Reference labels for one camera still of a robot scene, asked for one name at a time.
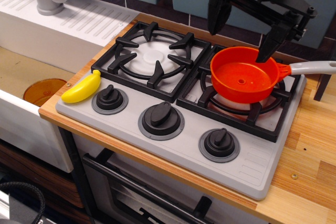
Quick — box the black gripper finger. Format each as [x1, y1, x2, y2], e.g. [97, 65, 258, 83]
[256, 23, 287, 63]
[207, 0, 232, 35]

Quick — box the black left burner grate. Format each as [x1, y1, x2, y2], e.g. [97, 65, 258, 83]
[91, 22, 211, 103]

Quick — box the black burner grate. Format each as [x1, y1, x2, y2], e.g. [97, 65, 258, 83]
[91, 22, 211, 103]
[176, 45, 306, 142]

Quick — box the black right burner grate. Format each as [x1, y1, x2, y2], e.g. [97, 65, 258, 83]
[176, 45, 306, 142]

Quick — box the grey toy stove top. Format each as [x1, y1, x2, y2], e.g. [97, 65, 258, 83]
[56, 22, 307, 200]

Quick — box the black right stove knob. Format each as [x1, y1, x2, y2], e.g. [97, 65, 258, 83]
[198, 128, 240, 163]

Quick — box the black stove knob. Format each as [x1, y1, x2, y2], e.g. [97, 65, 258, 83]
[198, 128, 240, 163]
[138, 101, 185, 141]
[91, 84, 129, 115]

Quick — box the black middle stove knob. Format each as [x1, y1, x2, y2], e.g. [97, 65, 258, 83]
[138, 101, 185, 141]

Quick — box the black left stove knob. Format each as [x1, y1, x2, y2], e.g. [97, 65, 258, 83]
[91, 84, 129, 115]

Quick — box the yellow toy banana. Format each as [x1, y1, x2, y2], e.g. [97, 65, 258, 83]
[61, 70, 101, 103]

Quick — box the white toy sink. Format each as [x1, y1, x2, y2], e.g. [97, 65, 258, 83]
[1, 0, 138, 173]

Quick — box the orange translucent plate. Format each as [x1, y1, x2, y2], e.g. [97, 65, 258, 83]
[23, 78, 67, 107]

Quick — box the toy oven door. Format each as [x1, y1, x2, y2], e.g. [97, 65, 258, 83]
[74, 135, 264, 223]

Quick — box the orange pan with grey handle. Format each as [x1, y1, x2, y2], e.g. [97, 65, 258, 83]
[210, 46, 335, 103]

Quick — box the dark wooden post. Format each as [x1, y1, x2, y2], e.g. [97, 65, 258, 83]
[314, 74, 332, 101]

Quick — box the black braided cable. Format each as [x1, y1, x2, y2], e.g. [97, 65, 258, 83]
[0, 181, 46, 224]

